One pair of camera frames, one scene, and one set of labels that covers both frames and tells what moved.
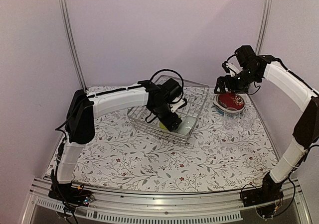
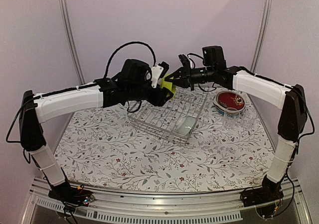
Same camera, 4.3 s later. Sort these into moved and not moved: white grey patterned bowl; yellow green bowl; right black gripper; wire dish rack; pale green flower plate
Moved: yellow green bowl; right black gripper
Not moved: wire dish rack; pale green flower plate; white grey patterned bowl
